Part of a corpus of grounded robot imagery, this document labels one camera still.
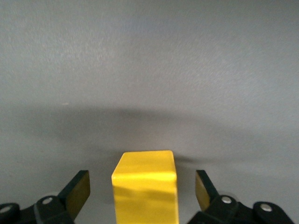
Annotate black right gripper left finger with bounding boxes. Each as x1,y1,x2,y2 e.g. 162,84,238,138
0,170,91,224

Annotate yellow cube block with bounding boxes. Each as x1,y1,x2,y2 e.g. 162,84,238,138
111,150,180,224

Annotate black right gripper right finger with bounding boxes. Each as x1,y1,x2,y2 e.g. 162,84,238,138
186,169,292,224

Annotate grey table mat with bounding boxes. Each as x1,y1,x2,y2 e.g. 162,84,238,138
0,0,299,224

